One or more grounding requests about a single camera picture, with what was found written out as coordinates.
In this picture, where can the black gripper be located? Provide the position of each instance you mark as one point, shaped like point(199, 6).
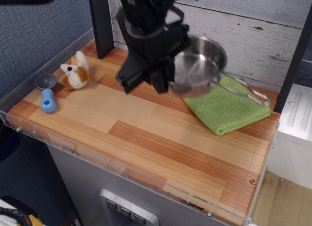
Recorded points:
point(151, 54)

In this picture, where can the stainless steel pan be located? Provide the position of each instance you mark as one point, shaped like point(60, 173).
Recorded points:
point(199, 69)

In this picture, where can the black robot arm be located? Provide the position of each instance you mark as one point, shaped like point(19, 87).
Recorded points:
point(146, 15)

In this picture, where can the green folded cloth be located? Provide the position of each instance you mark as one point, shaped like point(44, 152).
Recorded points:
point(223, 111)

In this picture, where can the plush corgi toy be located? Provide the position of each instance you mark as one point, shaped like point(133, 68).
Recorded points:
point(76, 73)

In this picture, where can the blue grey toy scoop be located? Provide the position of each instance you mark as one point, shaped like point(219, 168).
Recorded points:
point(46, 83)

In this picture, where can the grey cabinet with buttons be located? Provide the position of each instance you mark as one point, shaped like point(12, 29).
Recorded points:
point(102, 198)

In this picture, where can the white aluminium side unit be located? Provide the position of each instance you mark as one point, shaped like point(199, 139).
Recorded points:
point(291, 154)

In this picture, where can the black vertical post right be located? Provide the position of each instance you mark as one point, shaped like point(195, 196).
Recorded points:
point(295, 63)

